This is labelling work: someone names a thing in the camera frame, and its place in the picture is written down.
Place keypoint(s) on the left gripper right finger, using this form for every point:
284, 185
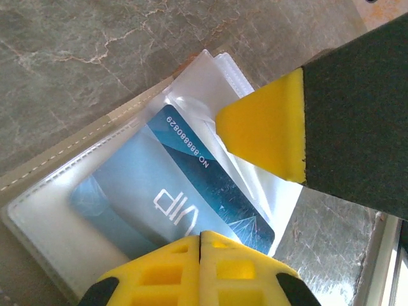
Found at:
248, 280

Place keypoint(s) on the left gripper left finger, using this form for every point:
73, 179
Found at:
159, 277

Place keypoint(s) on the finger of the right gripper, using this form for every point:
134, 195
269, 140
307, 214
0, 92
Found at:
350, 127

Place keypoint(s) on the blue VIP card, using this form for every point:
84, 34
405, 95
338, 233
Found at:
178, 165

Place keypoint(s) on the beige card holder wallet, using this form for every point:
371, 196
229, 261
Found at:
48, 223

